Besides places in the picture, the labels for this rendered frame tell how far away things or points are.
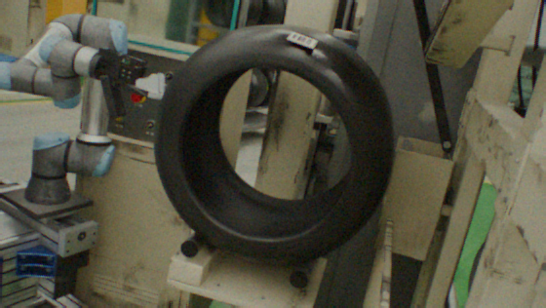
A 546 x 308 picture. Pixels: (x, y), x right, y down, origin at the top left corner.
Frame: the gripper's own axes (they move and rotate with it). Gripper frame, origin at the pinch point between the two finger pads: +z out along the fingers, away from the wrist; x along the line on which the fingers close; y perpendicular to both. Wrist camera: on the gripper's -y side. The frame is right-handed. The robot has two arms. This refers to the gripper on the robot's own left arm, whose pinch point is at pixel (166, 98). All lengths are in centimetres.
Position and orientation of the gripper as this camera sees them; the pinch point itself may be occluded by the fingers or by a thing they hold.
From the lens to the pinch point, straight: 140.8
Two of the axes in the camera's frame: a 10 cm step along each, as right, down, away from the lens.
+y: 2.9, -9.1, -2.8
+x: 2.2, -2.2, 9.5
